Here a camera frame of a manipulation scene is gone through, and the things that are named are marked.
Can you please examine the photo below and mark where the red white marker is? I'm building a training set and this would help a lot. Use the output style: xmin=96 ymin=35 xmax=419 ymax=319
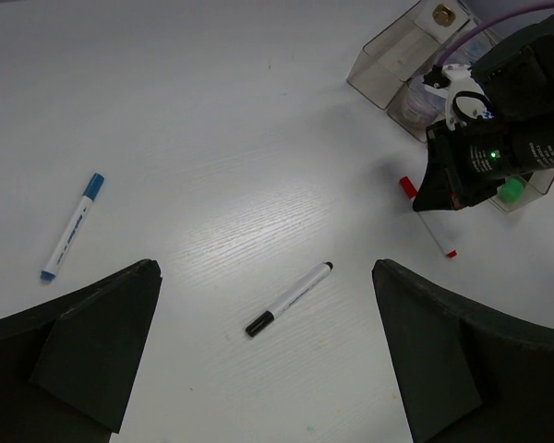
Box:
xmin=399 ymin=175 xmax=459 ymax=258

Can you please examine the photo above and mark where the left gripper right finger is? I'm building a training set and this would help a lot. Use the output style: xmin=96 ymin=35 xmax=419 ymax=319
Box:
xmin=372 ymin=259 xmax=554 ymax=442

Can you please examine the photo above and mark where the clear compartment organizer tray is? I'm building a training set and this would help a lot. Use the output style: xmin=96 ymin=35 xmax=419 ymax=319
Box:
xmin=347 ymin=1 xmax=554 ymax=214

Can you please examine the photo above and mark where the blue white marker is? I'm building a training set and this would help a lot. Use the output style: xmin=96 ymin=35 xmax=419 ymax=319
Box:
xmin=40 ymin=173 xmax=104 ymax=283

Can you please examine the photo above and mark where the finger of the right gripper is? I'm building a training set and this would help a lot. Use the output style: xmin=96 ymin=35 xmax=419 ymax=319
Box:
xmin=413 ymin=151 xmax=465 ymax=212

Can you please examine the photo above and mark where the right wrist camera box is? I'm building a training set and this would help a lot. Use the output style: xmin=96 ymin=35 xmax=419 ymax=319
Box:
xmin=423 ymin=64 xmax=494 ymax=131

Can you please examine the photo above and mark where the green black highlighter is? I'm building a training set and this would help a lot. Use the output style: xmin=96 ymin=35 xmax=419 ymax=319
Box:
xmin=497 ymin=176 xmax=525 ymax=204

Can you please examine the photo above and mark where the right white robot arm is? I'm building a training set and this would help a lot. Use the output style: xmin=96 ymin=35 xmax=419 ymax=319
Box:
xmin=413 ymin=14 xmax=554 ymax=212

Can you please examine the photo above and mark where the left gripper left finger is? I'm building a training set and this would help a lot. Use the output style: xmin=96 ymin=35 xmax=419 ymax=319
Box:
xmin=0 ymin=259 xmax=163 ymax=442

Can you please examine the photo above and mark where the black white marker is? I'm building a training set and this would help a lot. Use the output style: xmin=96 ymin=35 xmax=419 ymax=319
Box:
xmin=245 ymin=261 xmax=333 ymax=338

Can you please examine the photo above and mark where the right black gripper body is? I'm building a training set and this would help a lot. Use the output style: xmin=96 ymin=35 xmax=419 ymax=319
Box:
xmin=427 ymin=117 xmax=554 ymax=208

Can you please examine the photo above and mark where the purple clip jar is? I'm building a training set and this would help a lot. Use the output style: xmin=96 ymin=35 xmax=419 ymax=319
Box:
xmin=399 ymin=76 xmax=445 ymax=131

